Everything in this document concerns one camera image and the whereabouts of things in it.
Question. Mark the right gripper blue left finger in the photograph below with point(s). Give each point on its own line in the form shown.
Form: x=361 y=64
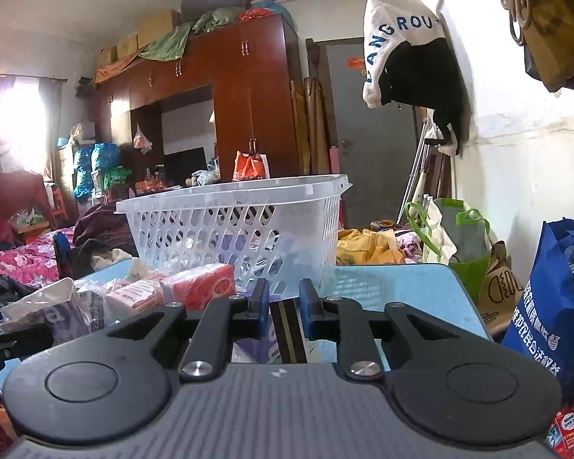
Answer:
x=212 y=333

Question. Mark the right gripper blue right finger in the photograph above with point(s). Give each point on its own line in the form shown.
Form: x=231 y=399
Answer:
x=342 y=321

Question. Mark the purple tissue pack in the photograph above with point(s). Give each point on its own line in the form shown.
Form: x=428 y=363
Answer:
x=283 y=342

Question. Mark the red tissue pack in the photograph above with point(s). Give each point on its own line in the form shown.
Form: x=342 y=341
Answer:
x=195 y=288

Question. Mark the yellow blanket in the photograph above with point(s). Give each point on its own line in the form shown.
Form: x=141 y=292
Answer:
x=367 y=247

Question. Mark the white plastic laundry basket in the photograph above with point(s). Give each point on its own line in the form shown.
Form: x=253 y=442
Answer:
x=283 y=230

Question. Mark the orange white plastic bag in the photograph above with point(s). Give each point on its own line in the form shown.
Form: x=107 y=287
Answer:
x=250 y=166

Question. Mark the black television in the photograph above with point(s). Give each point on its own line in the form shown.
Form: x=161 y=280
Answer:
x=180 y=165

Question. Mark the green white tote bag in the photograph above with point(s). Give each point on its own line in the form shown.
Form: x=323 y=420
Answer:
x=455 y=234

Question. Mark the grey metal door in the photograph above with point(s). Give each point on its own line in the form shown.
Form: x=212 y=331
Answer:
x=377 y=147

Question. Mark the metal crutches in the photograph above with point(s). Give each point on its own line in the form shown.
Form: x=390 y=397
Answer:
x=428 y=139

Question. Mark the blue shopping bag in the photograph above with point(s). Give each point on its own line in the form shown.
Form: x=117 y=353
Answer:
x=542 y=324

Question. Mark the dark red wooden wardrobe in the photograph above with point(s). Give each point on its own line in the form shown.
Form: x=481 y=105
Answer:
x=229 y=92

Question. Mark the green cloth on wardrobe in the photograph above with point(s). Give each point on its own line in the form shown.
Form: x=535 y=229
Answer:
x=171 y=46

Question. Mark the white cap with blue letters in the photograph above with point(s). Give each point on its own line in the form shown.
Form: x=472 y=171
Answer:
x=387 y=25

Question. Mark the brown hanging bag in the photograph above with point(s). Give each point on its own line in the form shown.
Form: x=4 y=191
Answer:
x=550 y=40

